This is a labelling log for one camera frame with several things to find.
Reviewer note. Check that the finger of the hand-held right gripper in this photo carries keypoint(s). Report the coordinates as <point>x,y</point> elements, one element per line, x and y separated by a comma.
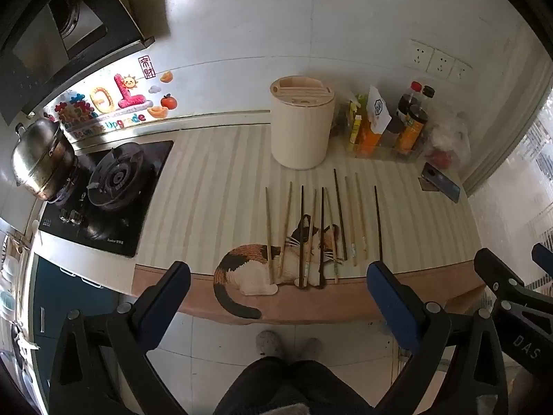
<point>497,270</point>
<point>544,257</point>

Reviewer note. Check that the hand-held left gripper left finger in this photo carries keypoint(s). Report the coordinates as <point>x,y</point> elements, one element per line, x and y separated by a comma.
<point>166,294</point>

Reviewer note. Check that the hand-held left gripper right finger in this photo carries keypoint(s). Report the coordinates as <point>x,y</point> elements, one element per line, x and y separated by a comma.
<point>391,298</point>

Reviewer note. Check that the row of chopsticks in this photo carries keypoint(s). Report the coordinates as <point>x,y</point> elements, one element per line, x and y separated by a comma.
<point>378,224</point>

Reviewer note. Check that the cream round utensil holder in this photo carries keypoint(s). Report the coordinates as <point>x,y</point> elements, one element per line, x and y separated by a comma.
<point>298,138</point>

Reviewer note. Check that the teal kitchen cabinet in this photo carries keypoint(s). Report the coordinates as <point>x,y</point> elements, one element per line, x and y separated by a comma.
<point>65,294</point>

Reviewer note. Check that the dark smartphone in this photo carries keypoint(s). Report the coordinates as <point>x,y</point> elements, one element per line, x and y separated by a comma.
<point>443,183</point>

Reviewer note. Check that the black glass gas stove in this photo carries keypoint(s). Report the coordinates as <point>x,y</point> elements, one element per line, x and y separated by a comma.
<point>144,181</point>

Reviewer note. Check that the striped cat-print mat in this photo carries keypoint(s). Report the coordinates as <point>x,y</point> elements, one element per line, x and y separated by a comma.
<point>207,181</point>

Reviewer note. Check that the black burner pan support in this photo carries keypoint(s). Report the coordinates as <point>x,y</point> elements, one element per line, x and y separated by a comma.
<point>114,179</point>

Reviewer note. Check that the clear plastic organizer tray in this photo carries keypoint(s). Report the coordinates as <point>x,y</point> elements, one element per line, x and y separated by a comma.
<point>389,154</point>

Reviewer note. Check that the clear plastic bag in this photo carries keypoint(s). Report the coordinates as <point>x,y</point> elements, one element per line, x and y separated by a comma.
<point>449,134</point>

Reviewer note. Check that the orange-labelled jar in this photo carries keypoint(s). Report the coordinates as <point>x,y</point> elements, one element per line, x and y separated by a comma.
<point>412,132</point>

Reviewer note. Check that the orange seasoning packet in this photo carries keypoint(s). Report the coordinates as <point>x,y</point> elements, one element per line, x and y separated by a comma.
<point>369,136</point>

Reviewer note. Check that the grey seasoning shaker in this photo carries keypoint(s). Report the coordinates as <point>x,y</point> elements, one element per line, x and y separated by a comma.
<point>391,132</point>

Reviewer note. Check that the yellow-green carton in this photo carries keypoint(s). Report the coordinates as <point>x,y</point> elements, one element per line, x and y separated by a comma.
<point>354,129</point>

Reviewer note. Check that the stainless steel pot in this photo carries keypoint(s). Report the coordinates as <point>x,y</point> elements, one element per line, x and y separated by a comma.
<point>39,155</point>

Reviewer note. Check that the dark sauce bottle black cap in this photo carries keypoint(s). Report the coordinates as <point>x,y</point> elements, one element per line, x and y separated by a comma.
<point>427,95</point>

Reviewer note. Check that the white packet with blue logo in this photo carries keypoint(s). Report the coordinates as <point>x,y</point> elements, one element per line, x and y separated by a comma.
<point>378,108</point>

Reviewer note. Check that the dark sauce bottle red cap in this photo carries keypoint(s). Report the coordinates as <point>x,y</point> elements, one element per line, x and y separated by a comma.
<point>408,99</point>

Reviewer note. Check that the white wall socket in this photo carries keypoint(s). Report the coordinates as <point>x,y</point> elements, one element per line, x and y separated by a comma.
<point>459,72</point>
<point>418,55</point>
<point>440,64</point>

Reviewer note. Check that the colourful wall sticker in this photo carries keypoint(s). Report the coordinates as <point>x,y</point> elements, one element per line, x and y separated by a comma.
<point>121,95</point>

